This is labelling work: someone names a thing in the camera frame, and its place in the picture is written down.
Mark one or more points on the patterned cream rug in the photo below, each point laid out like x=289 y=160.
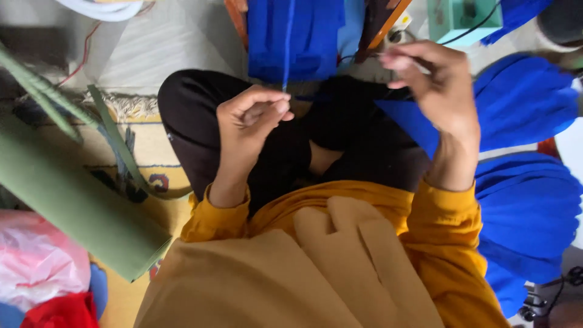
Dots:
x=155 y=150

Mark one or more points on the dark grey round object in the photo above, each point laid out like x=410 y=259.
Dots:
x=562 y=18

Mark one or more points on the white power strip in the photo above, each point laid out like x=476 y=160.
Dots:
x=399 y=28

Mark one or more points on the tan scarf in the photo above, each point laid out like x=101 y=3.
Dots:
x=282 y=278

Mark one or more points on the pink plastic bag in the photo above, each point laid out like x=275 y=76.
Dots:
x=36 y=259

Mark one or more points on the orange wooden board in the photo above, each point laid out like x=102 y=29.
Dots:
x=380 y=27

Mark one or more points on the green felt roll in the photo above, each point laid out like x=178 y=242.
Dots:
x=68 y=200

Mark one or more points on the person's left hand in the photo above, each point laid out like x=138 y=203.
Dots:
x=237 y=136

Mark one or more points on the black trousers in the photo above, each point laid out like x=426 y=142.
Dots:
x=196 y=123

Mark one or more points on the long green felt strip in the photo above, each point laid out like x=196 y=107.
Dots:
x=41 y=91

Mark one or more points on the person's right hand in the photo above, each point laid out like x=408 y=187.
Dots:
x=448 y=91

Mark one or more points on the heap of blue felt pieces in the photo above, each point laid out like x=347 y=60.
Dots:
x=524 y=200

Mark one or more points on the pile of blue felt sheets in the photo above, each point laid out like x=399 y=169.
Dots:
x=314 y=41

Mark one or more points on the teal box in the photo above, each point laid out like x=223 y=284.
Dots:
x=455 y=18

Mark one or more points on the red cloth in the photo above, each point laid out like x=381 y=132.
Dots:
x=61 y=314

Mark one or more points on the thin blue felt strip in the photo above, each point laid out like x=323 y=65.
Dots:
x=287 y=45

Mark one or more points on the black scissors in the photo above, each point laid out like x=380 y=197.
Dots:
x=555 y=291

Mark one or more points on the yellow shirt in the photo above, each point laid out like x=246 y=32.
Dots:
x=291 y=205

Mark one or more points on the blue felt sheet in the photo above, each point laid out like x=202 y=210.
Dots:
x=412 y=120

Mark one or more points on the short green felt strip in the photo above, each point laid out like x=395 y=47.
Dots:
x=114 y=132

